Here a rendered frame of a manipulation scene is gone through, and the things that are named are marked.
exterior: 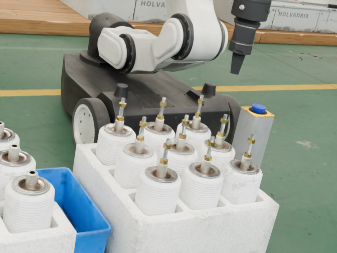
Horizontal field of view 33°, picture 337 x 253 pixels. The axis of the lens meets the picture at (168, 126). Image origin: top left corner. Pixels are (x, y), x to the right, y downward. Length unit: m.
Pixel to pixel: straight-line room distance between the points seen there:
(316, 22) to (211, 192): 3.28
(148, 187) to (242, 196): 0.26
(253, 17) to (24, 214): 0.67
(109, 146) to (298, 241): 0.61
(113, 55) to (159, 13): 1.59
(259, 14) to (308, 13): 3.05
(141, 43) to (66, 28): 1.34
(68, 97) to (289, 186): 0.84
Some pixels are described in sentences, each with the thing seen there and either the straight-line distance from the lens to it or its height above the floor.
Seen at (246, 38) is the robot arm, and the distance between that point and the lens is 1.35.
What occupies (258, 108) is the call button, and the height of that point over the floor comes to 0.33.
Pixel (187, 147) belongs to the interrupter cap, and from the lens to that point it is 1.42.
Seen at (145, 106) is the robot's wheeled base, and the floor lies 0.19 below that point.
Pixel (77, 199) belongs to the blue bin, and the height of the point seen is 0.08.
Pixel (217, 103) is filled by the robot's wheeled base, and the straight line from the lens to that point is 1.97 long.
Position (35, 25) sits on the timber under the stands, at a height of 0.05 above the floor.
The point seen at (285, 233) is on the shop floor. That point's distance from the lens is 1.68.
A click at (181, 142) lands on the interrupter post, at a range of 1.39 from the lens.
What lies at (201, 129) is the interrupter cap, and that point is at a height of 0.25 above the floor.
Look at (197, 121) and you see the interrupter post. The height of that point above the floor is 0.27.
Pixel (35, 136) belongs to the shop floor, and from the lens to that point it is 1.95.
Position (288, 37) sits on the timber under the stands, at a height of 0.05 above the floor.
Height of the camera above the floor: 0.82
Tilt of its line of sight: 22 degrees down
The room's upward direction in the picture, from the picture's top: 11 degrees clockwise
